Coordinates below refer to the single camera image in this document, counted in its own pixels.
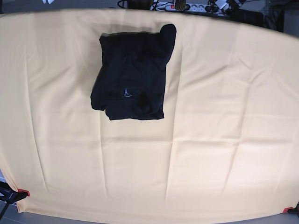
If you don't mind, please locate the dark navy T-shirt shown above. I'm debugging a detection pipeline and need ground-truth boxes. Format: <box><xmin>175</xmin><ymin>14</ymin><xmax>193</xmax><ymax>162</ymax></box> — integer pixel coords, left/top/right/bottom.
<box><xmin>90</xmin><ymin>24</ymin><xmax>177</xmax><ymax>120</ymax></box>

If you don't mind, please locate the yellow table cloth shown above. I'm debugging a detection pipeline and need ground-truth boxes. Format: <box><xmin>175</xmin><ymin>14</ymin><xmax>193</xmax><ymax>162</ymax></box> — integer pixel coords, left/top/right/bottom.
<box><xmin>0</xmin><ymin>9</ymin><xmax>299</xmax><ymax>224</ymax></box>

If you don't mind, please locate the white power strip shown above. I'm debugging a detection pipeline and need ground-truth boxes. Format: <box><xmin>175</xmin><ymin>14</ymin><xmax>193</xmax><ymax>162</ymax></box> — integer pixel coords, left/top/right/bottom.
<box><xmin>150</xmin><ymin>0</ymin><xmax>225</xmax><ymax>16</ymax></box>

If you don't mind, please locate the black box on floor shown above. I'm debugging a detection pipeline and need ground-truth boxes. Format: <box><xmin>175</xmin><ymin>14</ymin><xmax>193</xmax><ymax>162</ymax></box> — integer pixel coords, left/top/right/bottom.
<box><xmin>230</xmin><ymin>9</ymin><xmax>264</xmax><ymax>27</ymax></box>

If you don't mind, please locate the left red black clamp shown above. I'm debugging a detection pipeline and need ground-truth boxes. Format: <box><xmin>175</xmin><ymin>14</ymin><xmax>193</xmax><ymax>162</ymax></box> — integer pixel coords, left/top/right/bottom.
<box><xmin>0</xmin><ymin>182</ymin><xmax>30</xmax><ymax>213</ymax></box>

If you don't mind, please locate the red black clamp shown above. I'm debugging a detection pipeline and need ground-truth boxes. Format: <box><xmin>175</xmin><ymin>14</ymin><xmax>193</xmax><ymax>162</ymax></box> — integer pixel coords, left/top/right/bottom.
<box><xmin>283</xmin><ymin>203</ymin><xmax>299</xmax><ymax>216</ymax></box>
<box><xmin>0</xmin><ymin>182</ymin><xmax>30</xmax><ymax>213</ymax></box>

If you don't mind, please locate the right red black clamp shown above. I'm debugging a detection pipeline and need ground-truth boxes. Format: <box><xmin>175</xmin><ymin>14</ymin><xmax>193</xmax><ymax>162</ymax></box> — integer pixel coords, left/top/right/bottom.
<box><xmin>283</xmin><ymin>203</ymin><xmax>299</xmax><ymax>216</ymax></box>

